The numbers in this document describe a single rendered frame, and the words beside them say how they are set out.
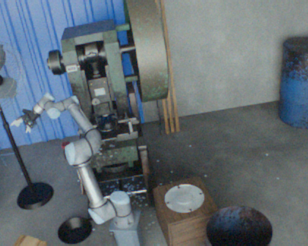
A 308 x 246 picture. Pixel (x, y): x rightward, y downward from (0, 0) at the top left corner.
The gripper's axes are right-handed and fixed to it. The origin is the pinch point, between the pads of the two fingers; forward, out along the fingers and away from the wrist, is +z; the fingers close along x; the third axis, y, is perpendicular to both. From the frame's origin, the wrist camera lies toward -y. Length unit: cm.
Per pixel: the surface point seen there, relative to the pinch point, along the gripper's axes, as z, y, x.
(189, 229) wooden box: -38, 108, 83
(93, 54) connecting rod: -73, -8, 11
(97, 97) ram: -52, 0, 36
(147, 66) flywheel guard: -93, 33, 12
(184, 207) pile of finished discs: -45, 94, 78
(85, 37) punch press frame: -78, -17, 2
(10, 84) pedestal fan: -8.4, -49.0, 5.2
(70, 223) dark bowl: 42, 39, 81
